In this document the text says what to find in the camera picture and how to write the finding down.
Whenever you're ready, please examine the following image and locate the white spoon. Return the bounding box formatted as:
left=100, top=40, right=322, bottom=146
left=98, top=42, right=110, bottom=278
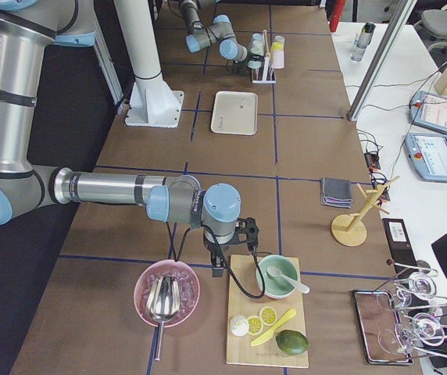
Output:
left=266, top=266, right=310, bottom=294

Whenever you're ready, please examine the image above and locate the folded grey cloth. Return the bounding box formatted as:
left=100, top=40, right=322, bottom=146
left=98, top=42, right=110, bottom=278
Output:
left=320, top=177, right=352, bottom=209

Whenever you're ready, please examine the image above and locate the far teach pendant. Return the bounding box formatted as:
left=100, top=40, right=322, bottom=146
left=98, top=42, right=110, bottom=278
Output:
left=409, top=91, right=447, bottom=134

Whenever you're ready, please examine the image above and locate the lemon slice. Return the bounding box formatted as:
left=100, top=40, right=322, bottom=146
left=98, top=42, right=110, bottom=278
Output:
left=258, top=305, right=278, bottom=327
left=247, top=315, right=263, bottom=336

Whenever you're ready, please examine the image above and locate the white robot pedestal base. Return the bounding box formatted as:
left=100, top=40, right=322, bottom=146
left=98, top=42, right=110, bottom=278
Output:
left=114, top=0, right=184, bottom=128

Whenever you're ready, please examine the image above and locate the aluminium frame post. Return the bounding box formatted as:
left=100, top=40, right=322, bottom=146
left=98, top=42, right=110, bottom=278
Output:
left=347, top=0, right=417, bottom=121

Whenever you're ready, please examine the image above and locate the pink cup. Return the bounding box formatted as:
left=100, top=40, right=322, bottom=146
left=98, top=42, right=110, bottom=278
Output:
left=270, top=50, right=284, bottom=70

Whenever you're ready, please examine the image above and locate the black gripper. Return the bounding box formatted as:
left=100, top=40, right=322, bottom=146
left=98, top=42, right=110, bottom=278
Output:
left=203, top=217, right=259, bottom=277
left=225, top=60, right=251, bottom=77

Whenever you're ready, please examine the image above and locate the green cup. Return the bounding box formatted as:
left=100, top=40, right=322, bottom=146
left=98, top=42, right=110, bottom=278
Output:
left=248, top=60, right=262, bottom=70

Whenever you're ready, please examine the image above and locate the cream rabbit serving tray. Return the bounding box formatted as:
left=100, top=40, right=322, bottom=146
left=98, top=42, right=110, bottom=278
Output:
left=210, top=91, right=258, bottom=136

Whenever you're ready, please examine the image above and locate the black box with label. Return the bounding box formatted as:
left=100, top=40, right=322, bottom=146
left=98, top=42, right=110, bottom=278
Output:
left=382, top=218, right=417, bottom=266

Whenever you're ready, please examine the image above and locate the cream white cup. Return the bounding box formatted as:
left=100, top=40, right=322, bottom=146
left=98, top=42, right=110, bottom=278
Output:
left=249, top=40, right=264, bottom=55

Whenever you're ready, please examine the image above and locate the wooden mug tree stand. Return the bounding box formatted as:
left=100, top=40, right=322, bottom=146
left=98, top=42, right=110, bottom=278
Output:
left=331, top=176, right=399, bottom=247

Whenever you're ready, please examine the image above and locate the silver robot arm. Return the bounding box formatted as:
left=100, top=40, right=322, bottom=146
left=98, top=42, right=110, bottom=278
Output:
left=0, top=46, right=116, bottom=283
left=166, top=0, right=251, bottom=76

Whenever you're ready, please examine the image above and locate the black metal tray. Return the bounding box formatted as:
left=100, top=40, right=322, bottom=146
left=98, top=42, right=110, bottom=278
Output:
left=352, top=289, right=413, bottom=366

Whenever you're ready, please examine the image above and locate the clear water bottle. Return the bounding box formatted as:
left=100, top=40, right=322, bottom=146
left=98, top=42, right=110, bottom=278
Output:
left=351, top=22, right=376, bottom=62

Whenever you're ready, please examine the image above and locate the white wire cup rack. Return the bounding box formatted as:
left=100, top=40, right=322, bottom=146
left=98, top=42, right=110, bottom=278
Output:
left=249, top=30, right=277, bottom=84

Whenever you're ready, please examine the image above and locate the wine glass rack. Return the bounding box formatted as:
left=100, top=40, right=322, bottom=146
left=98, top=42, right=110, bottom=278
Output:
left=381, top=259, right=447, bottom=359

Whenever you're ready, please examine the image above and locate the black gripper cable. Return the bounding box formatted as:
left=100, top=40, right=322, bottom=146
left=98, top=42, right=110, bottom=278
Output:
left=166, top=222, right=267, bottom=300

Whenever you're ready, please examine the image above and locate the near teach pendant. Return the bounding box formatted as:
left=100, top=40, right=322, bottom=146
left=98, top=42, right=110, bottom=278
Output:
left=405, top=133, right=447, bottom=183

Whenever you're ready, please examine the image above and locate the yellow cup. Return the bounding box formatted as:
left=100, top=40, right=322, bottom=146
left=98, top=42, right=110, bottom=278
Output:
left=270, top=41, right=284, bottom=55

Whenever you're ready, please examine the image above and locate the pink bowl with ice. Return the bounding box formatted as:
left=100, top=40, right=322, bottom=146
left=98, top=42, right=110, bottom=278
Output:
left=134, top=259, right=200, bottom=327

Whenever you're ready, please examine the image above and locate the wooden cutting board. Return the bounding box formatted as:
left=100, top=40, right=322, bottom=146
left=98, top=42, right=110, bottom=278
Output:
left=226, top=255, right=309, bottom=368

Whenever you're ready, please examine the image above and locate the yellow plastic knife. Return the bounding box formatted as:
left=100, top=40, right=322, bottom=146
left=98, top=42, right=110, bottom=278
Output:
left=250, top=308, right=297, bottom=347

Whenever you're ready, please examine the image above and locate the green bowl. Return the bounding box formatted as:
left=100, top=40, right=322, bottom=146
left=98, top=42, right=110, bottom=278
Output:
left=256, top=254, right=300, bottom=300

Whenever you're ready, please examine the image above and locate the teach pendant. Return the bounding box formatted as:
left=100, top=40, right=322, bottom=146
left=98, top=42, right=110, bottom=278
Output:
left=405, top=133, right=447, bottom=183
left=409, top=91, right=447, bottom=134

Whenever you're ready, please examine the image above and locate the grey cup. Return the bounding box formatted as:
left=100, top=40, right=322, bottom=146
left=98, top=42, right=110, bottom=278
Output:
left=274, top=35, right=285, bottom=45

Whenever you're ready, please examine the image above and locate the office chair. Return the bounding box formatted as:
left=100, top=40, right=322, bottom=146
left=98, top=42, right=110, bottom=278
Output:
left=413, top=0, right=447, bottom=54

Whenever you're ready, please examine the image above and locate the green avocado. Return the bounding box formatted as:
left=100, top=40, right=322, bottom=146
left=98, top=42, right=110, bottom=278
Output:
left=275, top=330, right=310, bottom=355

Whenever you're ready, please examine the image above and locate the metal ice scoop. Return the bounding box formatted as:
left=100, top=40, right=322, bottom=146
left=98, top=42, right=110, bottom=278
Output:
left=146, top=276, right=180, bottom=361

